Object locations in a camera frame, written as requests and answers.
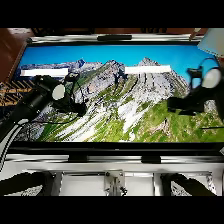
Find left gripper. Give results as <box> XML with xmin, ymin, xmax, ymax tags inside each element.
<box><xmin>61</xmin><ymin>98</ymin><xmax>89</xmax><ymax>118</ymax></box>

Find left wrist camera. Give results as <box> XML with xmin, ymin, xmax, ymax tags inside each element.
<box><xmin>64</xmin><ymin>71</ymin><xmax>82</xmax><ymax>86</ymax></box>

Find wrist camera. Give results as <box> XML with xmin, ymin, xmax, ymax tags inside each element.
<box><xmin>64</xmin><ymin>71</ymin><xmax>82</xmax><ymax>86</ymax></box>
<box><xmin>186</xmin><ymin>65</ymin><xmax>205</xmax><ymax>82</ymax></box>

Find silver frame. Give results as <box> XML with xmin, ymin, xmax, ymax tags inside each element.
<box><xmin>0</xmin><ymin>32</ymin><xmax>224</xmax><ymax>197</ymax></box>

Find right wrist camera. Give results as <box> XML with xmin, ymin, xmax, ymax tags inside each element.
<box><xmin>186</xmin><ymin>65</ymin><xmax>205</xmax><ymax>82</ymax></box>

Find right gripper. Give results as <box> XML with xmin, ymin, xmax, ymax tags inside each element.
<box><xmin>166</xmin><ymin>95</ymin><xmax>206</xmax><ymax>116</ymax></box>

